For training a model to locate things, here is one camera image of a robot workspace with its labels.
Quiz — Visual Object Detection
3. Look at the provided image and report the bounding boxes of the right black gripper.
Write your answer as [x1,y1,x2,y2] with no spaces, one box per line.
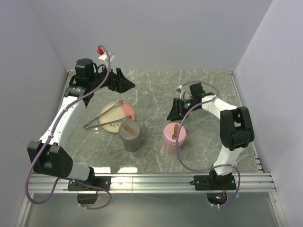
[167,97,199,122]

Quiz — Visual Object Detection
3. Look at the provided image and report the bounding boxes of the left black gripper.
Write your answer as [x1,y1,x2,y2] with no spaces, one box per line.
[89,63,135,94]

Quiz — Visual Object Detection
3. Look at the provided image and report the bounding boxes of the pink round lid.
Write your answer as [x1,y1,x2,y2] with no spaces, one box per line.
[163,123,187,146]

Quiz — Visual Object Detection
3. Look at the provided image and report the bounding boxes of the pink cylindrical container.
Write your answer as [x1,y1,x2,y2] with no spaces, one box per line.
[162,140,177,155]

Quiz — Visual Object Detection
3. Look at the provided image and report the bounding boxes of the grey round lid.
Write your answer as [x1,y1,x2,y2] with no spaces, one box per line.
[118,121,142,142]

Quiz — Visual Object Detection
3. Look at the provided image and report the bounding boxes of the metal serving tongs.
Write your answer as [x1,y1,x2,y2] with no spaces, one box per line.
[83,100,136,133]

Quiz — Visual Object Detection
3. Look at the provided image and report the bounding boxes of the grey cylindrical container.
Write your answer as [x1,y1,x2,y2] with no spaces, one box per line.
[122,137,143,152]

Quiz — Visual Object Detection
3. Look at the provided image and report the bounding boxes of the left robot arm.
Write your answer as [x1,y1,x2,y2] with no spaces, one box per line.
[27,58,135,190]

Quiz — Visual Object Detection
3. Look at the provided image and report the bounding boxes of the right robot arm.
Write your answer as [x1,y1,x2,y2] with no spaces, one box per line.
[167,81,255,190]

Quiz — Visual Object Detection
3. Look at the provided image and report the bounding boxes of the pink and cream plate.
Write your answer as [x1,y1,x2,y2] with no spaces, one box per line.
[99,102,136,133]

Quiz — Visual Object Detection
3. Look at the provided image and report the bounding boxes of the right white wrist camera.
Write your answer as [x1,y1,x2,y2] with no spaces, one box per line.
[176,84,191,100]

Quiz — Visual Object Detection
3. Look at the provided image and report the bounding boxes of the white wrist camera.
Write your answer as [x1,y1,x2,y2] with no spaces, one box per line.
[176,84,191,100]
[97,47,115,64]

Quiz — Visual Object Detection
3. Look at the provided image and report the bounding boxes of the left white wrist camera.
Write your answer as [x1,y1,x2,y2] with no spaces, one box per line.
[97,47,115,64]

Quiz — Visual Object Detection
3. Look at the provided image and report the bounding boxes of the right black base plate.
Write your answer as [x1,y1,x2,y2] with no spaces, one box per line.
[190,172,237,191]

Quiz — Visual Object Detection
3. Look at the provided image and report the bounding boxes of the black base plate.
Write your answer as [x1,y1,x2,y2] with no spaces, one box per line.
[68,176,111,192]
[190,172,237,191]

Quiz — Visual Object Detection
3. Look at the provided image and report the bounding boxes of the aluminium mounting rail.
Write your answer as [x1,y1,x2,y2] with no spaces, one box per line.
[29,173,276,194]

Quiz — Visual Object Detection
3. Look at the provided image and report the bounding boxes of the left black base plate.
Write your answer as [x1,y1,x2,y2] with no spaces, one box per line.
[68,176,111,192]

